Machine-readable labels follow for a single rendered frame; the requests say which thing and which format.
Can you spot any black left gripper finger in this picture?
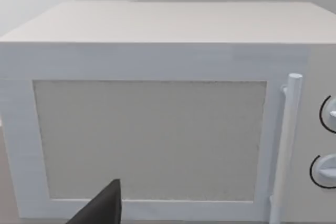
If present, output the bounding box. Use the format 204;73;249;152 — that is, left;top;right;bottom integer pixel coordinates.
66;178;123;224

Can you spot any pale microwave door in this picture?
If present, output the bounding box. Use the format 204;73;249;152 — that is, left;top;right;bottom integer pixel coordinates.
0;42;308;221

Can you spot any pale microwave oven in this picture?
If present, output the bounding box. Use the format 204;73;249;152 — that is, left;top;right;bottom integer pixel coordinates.
0;1;336;224

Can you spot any white microwave knob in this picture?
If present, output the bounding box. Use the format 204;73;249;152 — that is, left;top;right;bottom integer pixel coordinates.
309;154;336;189
319;94;336;133

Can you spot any white microwave door handle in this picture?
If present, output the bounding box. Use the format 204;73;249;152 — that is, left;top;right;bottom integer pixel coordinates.
268;73;303;224

